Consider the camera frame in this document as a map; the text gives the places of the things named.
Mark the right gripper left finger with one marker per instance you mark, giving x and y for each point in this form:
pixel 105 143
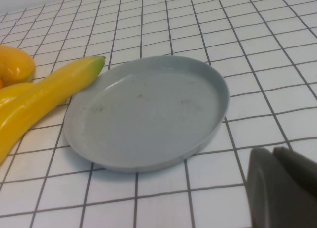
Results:
pixel 277 200

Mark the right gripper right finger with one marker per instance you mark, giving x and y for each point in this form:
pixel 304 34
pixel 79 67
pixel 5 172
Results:
pixel 302 168

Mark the yellow banana with curved stem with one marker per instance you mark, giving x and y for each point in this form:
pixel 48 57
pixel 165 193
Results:
pixel 49 94

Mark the yellow banana green blunt tip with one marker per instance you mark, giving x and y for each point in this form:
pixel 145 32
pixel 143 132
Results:
pixel 10 97

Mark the orange yellow toy mango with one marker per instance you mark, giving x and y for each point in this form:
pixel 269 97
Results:
pixel 1 83
pixel 15 64

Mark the grey round plate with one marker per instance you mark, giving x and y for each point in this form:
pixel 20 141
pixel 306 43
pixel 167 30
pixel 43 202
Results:
pixel 148 114

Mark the white grid pattern tablecloth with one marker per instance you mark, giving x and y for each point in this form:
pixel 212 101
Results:
pixel 173 27

